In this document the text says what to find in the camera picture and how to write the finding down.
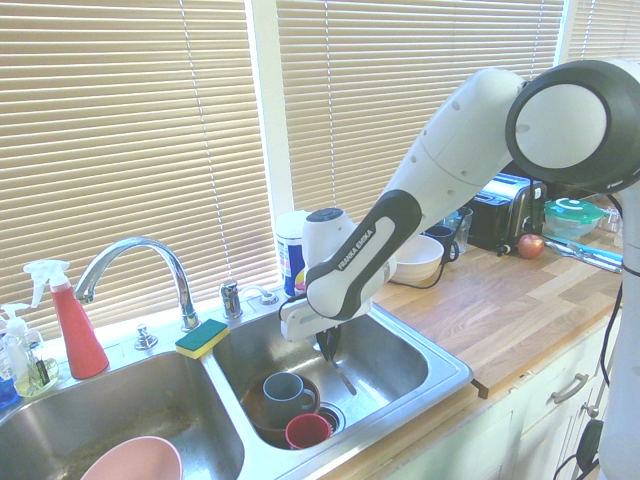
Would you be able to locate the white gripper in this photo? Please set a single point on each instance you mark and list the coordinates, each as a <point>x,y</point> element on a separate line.
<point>305,325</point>

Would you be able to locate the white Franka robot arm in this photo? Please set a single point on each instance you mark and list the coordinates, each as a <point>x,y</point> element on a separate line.
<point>450,145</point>

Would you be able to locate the black sink drain strainer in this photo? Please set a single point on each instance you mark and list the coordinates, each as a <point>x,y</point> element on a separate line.
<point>335,417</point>

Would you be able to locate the stainless steel double sink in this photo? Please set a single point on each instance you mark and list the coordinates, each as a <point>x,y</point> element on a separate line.
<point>400,360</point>

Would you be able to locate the chrome sink soap dispenser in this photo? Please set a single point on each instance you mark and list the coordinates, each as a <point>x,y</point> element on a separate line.
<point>231,300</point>

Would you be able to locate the chrome sink knob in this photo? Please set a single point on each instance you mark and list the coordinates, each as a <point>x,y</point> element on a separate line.
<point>145,339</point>

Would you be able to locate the grey mug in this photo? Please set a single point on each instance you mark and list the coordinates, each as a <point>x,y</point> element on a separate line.
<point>285,400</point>

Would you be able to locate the red plastic cup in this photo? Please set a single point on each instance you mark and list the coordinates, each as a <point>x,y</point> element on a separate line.
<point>305,435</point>

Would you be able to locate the Lysol wipes canister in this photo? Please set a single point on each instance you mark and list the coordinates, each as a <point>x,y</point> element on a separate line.
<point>290,260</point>

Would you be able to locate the brown wooden bowl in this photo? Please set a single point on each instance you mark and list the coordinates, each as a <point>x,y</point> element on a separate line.
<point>255,405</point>

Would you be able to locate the large cream bowl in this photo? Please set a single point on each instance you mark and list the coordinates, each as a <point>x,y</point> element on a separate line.
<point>420,260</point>

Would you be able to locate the yellow green sponge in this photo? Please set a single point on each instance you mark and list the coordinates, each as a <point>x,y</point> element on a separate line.
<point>200,340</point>

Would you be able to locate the dark mug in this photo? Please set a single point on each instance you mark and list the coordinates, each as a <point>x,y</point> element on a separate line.
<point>442,235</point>

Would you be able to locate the clear drinking glass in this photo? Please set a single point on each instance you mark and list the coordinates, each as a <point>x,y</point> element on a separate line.
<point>462,230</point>

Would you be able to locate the chrome kitchen faucet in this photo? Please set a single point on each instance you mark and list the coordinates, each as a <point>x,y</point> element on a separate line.
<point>165,255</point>

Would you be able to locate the black silver toaster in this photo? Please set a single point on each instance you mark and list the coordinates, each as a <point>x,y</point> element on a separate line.
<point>500,220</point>

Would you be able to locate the red apple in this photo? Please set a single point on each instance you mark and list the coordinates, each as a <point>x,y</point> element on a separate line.
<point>531,246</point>

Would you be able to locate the pink plastic bowl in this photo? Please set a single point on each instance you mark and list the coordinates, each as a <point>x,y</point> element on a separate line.
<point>135,460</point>

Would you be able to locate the red spray bottle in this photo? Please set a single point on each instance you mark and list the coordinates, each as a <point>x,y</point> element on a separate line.
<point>80,340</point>

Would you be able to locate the clear container green lid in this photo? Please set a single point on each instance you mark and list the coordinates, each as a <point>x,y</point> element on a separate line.
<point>570,215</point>

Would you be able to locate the clear yellow soap pump bottle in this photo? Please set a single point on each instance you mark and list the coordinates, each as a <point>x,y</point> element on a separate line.
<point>35,375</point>

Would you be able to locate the wide beige window blind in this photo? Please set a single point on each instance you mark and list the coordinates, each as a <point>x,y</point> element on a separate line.
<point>125,125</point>

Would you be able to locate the blue liquid bottle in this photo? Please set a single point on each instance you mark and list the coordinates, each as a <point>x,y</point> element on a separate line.
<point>6,390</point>

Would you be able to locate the narrow beige window blind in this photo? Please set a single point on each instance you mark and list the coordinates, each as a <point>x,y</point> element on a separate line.
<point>605,25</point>

